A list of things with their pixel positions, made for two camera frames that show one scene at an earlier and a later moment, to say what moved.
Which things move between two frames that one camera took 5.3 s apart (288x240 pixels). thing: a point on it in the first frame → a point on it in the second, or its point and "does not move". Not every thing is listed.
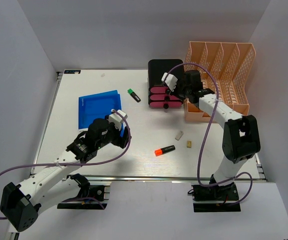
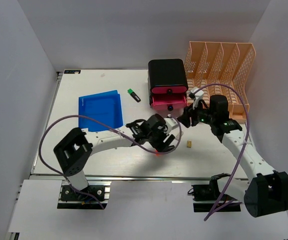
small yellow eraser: [188, 143] does not move
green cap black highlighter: [133, 95] does not move
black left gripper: [120, 141] → [160, 146]
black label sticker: [72, 71] does not move
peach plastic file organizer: [224, 68] does not move
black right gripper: [179, 82] → [189, 112]
